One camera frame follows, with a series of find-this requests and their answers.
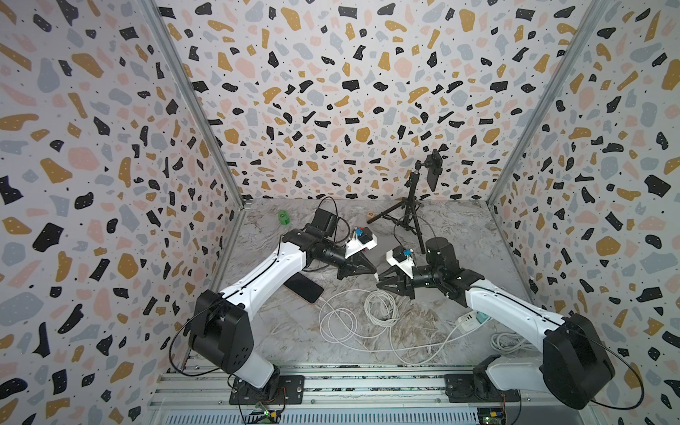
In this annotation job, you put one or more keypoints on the pink case phone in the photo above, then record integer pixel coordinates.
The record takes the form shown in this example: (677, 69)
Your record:
(304, 287)

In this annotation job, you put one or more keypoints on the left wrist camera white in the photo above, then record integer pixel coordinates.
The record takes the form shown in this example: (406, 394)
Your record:
(361, 239)

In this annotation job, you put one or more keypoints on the circuit board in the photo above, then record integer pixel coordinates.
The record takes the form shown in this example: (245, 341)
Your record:
(491, 416)
(262, 414)

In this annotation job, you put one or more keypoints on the green tape roll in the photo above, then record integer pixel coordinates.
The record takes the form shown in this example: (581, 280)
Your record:
(283, 217)

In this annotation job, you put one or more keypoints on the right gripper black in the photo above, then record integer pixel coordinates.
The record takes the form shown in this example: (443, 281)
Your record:
(401, 282)

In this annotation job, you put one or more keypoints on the phone on tripod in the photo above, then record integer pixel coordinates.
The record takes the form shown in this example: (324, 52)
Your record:
(434, 164)

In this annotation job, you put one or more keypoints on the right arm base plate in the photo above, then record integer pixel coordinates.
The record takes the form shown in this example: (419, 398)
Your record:
(473, 388)

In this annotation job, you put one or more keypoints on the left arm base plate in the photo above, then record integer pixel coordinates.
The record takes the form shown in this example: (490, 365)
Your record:
(283, 390)

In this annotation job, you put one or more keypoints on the black tripod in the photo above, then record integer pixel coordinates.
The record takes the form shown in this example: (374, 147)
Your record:
(409, 205)

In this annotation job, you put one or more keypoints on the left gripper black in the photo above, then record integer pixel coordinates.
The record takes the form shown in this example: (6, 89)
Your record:
(356, 266)

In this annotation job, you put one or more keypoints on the left circuit board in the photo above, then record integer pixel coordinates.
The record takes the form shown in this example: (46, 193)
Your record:
(262, 414)

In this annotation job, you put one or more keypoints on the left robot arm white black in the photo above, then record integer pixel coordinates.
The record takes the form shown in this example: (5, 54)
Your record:
(220, 329)

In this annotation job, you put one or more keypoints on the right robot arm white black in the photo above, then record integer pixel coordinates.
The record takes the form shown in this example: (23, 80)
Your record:
(572, 363)

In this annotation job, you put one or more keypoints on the white power strip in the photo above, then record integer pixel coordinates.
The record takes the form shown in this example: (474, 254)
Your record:
(471, 321)

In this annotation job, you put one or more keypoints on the right circuit board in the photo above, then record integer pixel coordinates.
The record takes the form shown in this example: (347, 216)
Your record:
(491, 416)

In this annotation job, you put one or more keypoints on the aluminium rail frame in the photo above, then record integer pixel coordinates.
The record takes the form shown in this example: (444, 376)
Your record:
(351, 394)

